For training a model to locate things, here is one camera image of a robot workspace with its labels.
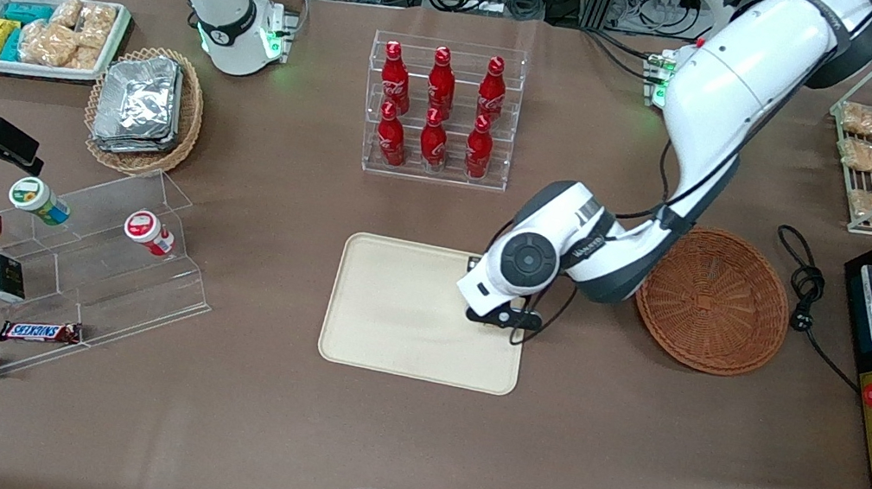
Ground cream plastic tray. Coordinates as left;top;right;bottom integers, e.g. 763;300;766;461
315;228;538;398

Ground light wicker basket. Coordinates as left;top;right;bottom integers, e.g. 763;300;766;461
77;37;213;185

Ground brown wicker basket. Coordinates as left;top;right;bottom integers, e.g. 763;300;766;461
622;218;802;385

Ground green lid yogurt cup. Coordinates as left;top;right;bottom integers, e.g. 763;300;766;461
4;173;75;229

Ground teal snack pack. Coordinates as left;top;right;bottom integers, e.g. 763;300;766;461
0;26;26;64
3;0;56;29

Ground clear bag rice crackers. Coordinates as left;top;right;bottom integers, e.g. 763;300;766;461
76;2;119;51
68;43;104;74
16;17;80;71
49;0;86;32

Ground silver foil packet stack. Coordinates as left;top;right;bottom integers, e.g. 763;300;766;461
88;47;190;162

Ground small black box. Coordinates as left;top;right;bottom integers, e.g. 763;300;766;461
0;253;33;305

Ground clear acrylic stepped shelf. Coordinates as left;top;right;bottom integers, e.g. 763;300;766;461
0;143;232;440

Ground red lid yogurt cup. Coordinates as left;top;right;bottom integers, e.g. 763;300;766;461
119;206;180;259

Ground clear acrylic bottle rack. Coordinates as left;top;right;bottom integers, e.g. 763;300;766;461
353;28;530;195

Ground red cola bottle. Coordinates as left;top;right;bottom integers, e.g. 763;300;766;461
371;100;414;169
474;54;513;124
422;45;463;117
374;40;419;115
415;107;454;173
460;112;500;182

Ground black power cable with plug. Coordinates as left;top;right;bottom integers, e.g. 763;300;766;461
754;224;872;397

